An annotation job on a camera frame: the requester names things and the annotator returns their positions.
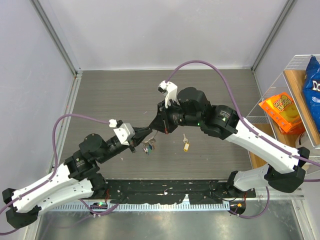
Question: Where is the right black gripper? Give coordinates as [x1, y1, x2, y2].
[149, 98, 202, 135]

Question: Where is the keyring with tagged keys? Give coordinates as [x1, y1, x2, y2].
[142, 131, 158, 155]

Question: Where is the key with yellow tag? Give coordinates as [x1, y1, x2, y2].
[183, 134, 190, 152]

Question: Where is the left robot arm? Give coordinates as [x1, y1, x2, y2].
[2, 127, 152, 229]

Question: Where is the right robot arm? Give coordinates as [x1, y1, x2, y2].
[149, 82, 310, 197]

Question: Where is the orange Scrub Daddy box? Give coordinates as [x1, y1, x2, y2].
[258, 92, 305, 135]

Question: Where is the blue chip bag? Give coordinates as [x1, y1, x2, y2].
[302, 55, 320, 132]

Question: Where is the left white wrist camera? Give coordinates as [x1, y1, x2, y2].
[113, 120, 135, 146]

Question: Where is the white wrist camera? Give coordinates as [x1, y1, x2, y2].
[113, 120, 135, 146]
[158, 80, 178, 109]

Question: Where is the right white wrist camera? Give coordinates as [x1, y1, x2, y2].
[158, 80, 178, 109]

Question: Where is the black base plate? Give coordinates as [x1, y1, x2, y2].
[102, 179, 256, 205]

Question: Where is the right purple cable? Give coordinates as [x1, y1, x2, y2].
[165, 59, 320, 220]

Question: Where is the purple cable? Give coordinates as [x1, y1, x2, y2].
[0, 113, 118, 236]
[165, 59, 320, 220]

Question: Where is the white slotted cable duct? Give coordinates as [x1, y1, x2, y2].
[52, 200, 230, 212]

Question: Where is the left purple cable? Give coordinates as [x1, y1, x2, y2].
[0, 113, 118, 236]

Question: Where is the wire shelf rack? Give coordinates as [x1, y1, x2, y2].
[246, 54, 320, 163]

